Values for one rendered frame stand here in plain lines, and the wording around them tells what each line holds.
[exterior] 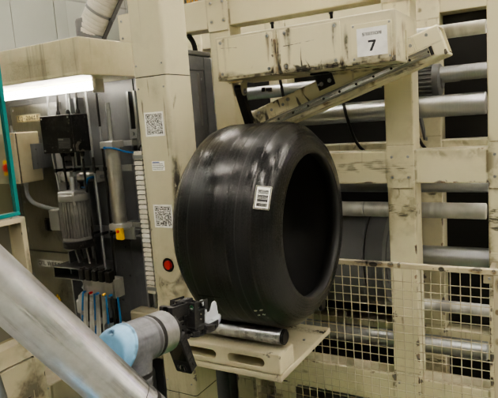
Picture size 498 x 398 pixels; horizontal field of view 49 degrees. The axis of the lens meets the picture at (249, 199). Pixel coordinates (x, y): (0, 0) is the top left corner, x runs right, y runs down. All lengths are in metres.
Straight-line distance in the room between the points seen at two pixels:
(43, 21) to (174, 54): 10.88
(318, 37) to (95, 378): 1.19
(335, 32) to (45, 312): 1.18
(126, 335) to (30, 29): 11.43
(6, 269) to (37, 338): 0.12
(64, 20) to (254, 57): 11.17
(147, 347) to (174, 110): 0.82
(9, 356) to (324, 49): 1.30
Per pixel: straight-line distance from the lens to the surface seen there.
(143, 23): 1.75
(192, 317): 1.26
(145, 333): 1.12
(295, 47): 1.76
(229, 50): 1.87
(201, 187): 1.42
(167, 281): 1.80
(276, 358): 1.55
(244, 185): 1.36
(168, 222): 1.74
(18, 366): 1.81
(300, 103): 1.90
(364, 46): 1.68
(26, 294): 0.88
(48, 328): 0.90
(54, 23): 12.72
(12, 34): 12.10
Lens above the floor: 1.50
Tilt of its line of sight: 8 degrees down
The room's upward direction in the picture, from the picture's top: 4 degrees counter-clockwise
